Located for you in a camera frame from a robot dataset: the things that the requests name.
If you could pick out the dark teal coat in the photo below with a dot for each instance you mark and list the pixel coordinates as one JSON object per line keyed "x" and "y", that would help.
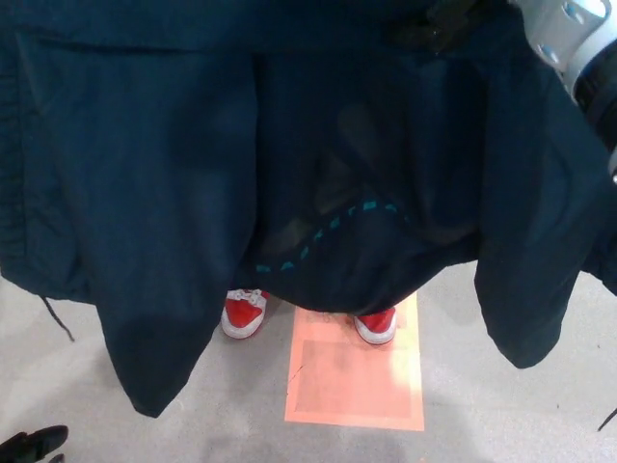
{"x": 144, "y": 169}

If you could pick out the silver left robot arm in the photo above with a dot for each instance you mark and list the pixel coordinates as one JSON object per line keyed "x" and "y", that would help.
{"x": 569, "y": 29}

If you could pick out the red and white sneaker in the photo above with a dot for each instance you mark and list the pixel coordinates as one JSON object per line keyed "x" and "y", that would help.
{"x": 376, "y": 328}
{"x": 243, "y": 316}

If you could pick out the orange floor mat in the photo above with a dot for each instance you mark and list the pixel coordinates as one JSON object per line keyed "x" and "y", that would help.
{"x": 356, "y": 386}

